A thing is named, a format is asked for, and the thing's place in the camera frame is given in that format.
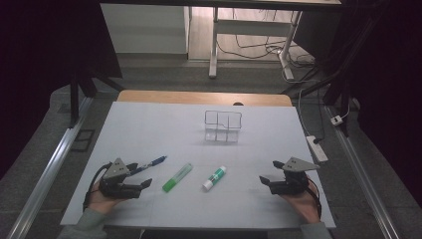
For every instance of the aluminium rail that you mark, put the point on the aluminium rail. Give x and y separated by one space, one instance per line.
49 166
361 176

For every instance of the blue pen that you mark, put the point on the blue pen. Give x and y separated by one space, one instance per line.
156 161

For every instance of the dark table grommet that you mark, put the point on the dark table grommet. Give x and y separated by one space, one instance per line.
238 104

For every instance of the white desk frame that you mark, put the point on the white desk frame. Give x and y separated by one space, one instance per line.
214 49

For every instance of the person's left hand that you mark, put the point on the person's left hand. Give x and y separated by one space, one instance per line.
103 204

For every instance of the white power strip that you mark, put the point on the white power strip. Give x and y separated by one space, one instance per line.
317 149

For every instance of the black curtain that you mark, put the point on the black curtain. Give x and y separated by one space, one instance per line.
40 66
388 83

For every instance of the clear plastic organizer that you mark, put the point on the clear plastic organizer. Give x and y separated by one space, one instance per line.
221 132

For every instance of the wooden table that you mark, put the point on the wooden table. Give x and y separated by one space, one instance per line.
185 97

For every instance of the black metal stand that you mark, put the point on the black metal stand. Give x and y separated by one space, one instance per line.
74 99
335 89

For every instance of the white table cover board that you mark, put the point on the white table cover board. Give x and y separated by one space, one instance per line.
199 209

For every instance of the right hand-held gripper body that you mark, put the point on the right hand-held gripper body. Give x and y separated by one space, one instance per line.
292 182

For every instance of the small white adapter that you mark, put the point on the small white adapter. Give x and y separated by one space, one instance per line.
336 120

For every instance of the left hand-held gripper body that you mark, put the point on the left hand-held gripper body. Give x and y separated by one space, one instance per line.
114 187

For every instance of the person's right hand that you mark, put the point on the person's right hand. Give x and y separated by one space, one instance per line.
303 204

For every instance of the green and white glue stick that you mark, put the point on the green and white glue stick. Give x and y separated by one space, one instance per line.
214 178

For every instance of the green highlighter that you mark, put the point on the green highlighter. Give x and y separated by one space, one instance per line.
177 177

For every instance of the black square floor frame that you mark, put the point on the black square floor frame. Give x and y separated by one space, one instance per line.
73 141

